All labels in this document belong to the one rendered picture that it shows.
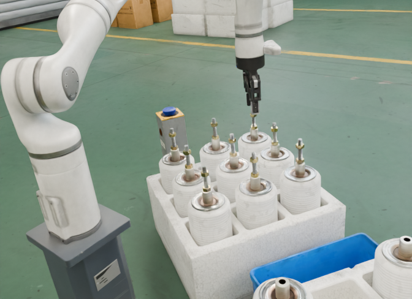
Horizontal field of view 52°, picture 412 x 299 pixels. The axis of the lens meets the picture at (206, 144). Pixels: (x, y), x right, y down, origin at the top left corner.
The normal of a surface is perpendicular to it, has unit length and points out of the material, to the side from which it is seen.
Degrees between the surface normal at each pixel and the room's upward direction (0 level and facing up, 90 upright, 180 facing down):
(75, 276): 90
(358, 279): 0
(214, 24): 90
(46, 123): 35
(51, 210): 90
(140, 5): 90
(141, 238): 0
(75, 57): 75
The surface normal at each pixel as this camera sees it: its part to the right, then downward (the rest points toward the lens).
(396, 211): -0.10, -0.90
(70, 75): 0.97, -0.12
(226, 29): -0.59, 0.40
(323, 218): 0.37, 0.37
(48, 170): -0.07, 0.44
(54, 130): 0.29, -0.79
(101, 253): 0.79, 0.24
